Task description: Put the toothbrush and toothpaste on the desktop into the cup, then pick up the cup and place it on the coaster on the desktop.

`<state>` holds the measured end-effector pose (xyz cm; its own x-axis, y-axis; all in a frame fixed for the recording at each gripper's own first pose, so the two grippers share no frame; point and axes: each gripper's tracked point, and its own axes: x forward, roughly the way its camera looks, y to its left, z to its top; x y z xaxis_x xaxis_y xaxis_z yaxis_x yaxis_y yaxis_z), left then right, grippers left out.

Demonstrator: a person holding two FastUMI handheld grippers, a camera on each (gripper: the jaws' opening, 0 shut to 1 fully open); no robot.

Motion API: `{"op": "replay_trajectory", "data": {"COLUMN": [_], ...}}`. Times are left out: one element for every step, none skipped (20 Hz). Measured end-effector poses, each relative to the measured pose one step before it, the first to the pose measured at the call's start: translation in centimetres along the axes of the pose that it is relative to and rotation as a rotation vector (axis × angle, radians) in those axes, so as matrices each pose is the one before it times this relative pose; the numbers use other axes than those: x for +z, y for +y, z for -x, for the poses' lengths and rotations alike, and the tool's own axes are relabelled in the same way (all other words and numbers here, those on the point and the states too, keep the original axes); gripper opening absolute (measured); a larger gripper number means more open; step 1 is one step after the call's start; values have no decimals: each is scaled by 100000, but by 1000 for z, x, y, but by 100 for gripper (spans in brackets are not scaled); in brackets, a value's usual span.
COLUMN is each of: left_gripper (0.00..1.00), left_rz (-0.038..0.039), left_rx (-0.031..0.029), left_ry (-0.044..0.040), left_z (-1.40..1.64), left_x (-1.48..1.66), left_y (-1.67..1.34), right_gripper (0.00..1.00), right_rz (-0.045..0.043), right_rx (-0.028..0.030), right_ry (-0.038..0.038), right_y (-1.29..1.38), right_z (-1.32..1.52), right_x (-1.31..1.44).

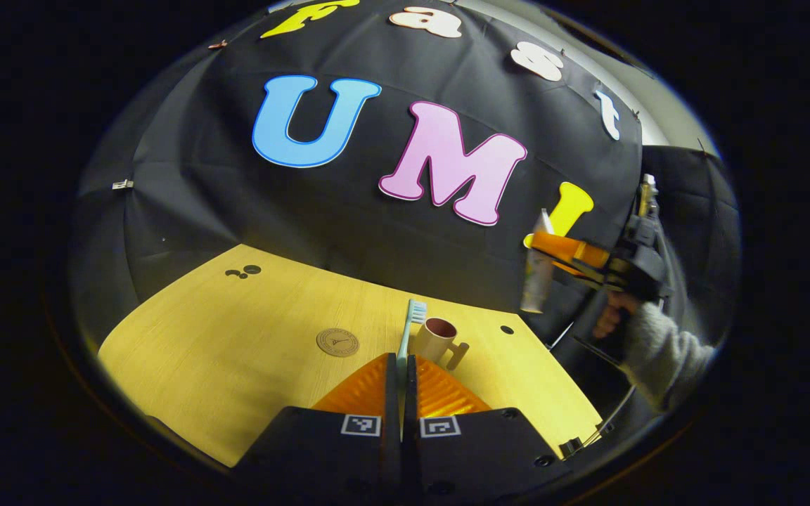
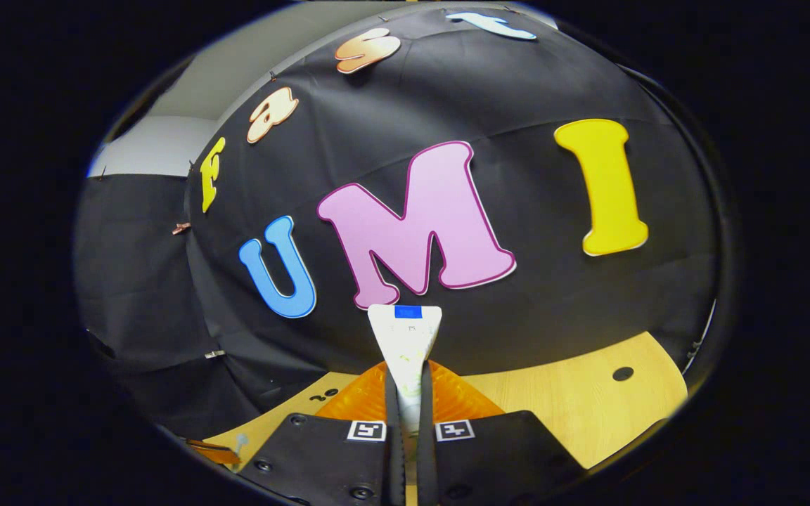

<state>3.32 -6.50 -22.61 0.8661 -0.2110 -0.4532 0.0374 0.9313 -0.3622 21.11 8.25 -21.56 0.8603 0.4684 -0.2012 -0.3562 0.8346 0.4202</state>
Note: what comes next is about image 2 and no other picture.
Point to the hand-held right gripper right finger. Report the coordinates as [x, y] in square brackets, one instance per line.
[426, 471]

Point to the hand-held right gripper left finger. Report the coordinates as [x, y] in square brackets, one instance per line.
[395, 471]

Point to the black backdrop cloth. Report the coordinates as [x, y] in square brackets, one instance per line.
[553, 295]

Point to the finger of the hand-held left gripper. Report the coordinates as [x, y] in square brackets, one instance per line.
[209, 451]

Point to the white toothpaste tube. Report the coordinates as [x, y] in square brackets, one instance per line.
[405, 344]

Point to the black round desktop grommet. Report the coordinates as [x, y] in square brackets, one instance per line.
[623, 373]

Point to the wooden desktop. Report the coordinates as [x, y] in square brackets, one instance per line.
[574, 407]

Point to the orange backdrop clip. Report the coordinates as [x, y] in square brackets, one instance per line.
[180, 228]

